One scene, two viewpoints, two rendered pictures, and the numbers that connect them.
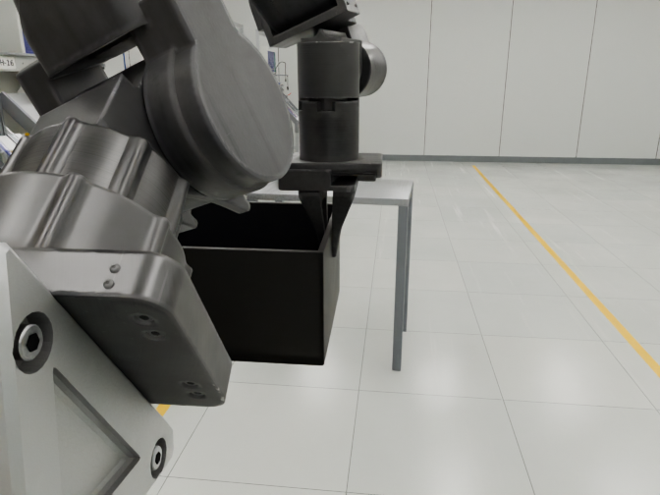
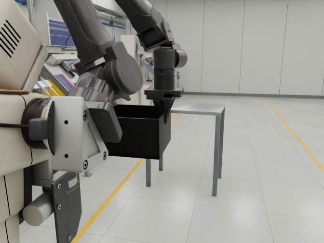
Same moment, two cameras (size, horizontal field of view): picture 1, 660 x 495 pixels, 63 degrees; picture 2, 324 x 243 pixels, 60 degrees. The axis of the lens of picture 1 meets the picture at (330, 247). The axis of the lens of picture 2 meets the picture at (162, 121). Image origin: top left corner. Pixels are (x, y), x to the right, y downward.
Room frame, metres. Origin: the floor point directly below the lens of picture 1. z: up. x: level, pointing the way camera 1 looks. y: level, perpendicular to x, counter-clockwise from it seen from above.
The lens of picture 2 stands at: (-0.26, -0.08, 1.29)
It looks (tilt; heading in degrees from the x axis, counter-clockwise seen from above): 13 degrees down; 6
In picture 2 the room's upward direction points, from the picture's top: straight up
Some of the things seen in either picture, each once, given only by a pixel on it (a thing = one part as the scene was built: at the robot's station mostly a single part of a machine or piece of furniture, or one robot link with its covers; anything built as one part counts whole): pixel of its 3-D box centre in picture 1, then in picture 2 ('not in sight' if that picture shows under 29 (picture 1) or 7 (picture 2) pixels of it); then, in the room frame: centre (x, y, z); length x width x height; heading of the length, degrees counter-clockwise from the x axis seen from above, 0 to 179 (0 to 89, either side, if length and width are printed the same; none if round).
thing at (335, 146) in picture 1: (329, 137); (164, 82); (0.52, 0.00, 1.21); 0.10 x 0.07 x 0.07; 84
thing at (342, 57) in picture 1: (330, 71); (165, 59); (0.52, 0.00, 1.27); 0.07 x 0.06 x 0.07; 159
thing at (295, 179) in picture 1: (320, 210); (161, 107); (0.52, 0.01, 1.14); 0.07 x 0.07 x 0.09; 84
